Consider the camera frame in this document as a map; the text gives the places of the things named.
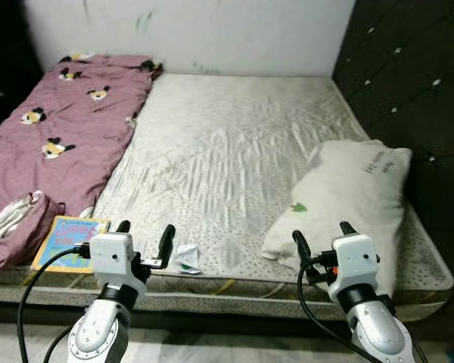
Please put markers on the white pillow green tree print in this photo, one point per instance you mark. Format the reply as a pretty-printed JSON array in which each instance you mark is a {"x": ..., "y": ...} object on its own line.
[{"x": 340, "y": 197}]

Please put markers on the colourful children's picture book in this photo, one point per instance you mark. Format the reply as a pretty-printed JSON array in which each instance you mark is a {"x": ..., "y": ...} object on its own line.
[{"x": 60, "y": 234}]

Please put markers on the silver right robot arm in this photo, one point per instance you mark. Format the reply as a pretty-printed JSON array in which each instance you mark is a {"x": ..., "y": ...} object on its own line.
[{"x": 378, "y": 336}]

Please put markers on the grey patterned bed base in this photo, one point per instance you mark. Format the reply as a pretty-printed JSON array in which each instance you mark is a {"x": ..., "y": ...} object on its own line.
[{"x": 234, "y": 304}]

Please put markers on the white quilted mattress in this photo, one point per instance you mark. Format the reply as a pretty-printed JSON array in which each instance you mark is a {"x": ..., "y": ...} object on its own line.
[{"x": 212, "y": 151}]

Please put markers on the white red striped cloth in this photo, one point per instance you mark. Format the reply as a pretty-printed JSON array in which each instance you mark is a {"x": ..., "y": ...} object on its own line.
[{"x": 15, "y": 215}]

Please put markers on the pink cartoon print blanket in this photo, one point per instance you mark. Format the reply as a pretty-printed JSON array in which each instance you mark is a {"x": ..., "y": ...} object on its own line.
[{"x": 68, "y": 128}]

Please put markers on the black tufted headboard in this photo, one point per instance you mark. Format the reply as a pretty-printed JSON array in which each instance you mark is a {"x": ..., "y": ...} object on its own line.
[{"x": 408, "y": 76}]

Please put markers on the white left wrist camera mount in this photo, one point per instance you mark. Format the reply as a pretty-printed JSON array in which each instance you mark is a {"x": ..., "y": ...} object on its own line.
[{"x": 112, "y": 257}]

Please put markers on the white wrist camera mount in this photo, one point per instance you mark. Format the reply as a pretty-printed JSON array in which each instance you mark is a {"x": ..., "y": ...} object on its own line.
[
  {"x": 112, "y": 257},
  {"x": 354, "y": 261}
]

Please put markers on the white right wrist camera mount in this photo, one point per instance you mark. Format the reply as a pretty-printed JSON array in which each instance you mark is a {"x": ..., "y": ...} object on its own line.
[{"x": 354, "y": 261}]

